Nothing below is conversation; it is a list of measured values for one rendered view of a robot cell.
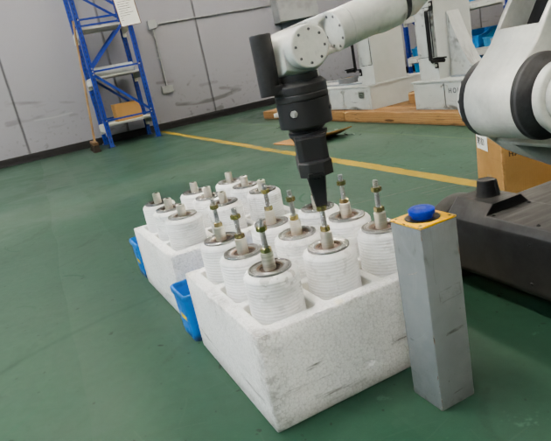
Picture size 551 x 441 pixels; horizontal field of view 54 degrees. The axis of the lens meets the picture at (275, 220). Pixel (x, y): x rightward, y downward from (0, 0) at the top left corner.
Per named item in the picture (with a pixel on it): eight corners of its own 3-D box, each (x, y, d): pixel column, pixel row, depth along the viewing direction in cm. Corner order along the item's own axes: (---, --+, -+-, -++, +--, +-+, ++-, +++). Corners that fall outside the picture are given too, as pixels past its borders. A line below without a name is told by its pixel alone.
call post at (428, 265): (445, 375, 95) (425, 208, 86) (475, 394, 89) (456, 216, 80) (414, 392, 92) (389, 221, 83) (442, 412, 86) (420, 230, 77)
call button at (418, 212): (423, 213, 84) (421, 201, 84) (442, 218, 81) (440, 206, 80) (403, 221, 83) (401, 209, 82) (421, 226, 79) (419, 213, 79)
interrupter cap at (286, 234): (273, 243, 104) (272, 240, 104) (285, 229, 111) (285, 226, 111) (310, 241, 101) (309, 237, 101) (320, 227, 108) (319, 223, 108)
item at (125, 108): (139, 115, 668) (135, 100, 662) (143, 115, 645) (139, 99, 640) (115, 121, 657) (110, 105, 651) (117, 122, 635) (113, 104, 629)
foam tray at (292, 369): (345, 287, 138) (333, 220, 133) (456, 345, 103) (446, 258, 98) (203, 345, 123) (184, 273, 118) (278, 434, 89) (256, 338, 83)
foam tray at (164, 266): (256, 242, 185) (246, 192, 180) (316, 270, 151) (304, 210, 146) (148, 281, 170) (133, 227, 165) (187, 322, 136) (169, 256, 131)
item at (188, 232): (208, 269, 150) (193, 207, 145) (221, 277, 141) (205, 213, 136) (176, 280, 146) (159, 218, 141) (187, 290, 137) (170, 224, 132)
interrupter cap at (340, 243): (303, 247, 99) (303, 242, 99) (343, 237, 100) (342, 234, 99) (312, 260, 92) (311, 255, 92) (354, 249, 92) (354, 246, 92)
